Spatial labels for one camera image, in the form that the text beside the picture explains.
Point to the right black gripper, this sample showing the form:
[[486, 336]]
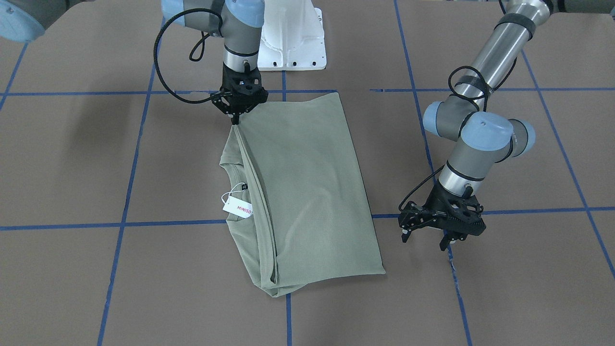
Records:
[[229, 105]]

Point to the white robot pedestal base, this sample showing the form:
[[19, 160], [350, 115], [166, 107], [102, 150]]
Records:
[[293, 37]]

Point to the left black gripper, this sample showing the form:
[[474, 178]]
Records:
[[431, 207]]

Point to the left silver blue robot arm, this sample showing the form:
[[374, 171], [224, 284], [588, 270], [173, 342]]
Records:
[[481, 138]]

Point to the white Miniso hang tag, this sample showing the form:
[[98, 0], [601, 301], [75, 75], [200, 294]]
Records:
[[236, 206]]

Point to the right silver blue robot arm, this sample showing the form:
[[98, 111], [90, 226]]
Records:
[[238, 22]]

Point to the green long-sleeve shirt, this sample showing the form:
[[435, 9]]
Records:
[[296, 163]]

